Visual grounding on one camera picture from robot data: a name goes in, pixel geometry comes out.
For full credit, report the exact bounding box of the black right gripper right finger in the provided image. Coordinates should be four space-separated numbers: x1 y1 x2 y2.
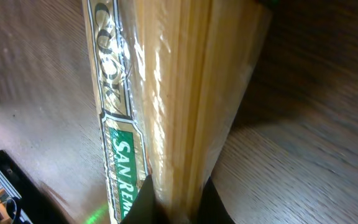
196 177 234 224

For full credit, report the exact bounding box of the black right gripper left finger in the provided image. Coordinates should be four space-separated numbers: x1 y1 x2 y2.
121 175 158 224

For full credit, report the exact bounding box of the orange spaghetti package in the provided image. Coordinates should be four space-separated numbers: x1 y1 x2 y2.
82 0 277 223

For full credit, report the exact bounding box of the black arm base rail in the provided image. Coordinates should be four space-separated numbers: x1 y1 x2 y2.
0 151 68 224

